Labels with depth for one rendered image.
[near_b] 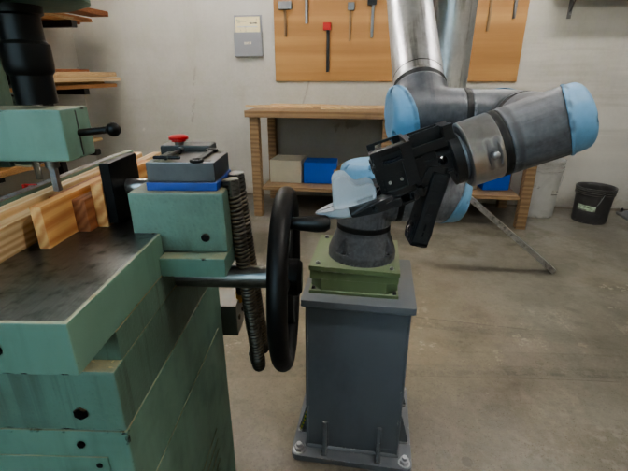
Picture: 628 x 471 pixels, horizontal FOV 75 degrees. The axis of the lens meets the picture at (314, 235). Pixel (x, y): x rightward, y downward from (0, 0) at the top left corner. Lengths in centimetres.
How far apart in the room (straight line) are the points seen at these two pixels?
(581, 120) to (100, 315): 60
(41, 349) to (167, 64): 389
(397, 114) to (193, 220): 34
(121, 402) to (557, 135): 62
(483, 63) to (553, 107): 326
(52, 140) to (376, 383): 99
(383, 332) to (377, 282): 14
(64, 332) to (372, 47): 353
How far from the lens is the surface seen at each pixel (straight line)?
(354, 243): 111
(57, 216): 65
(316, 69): 382
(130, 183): 69
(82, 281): 52
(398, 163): 56
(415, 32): 80
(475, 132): 58
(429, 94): 68
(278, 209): 56
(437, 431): 158
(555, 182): 384
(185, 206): 60
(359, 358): 121
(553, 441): 169
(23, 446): 68
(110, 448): 62
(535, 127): 59
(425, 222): 60
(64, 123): 67
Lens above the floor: 111
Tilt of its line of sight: 21 degrees down
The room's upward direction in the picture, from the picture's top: straight up
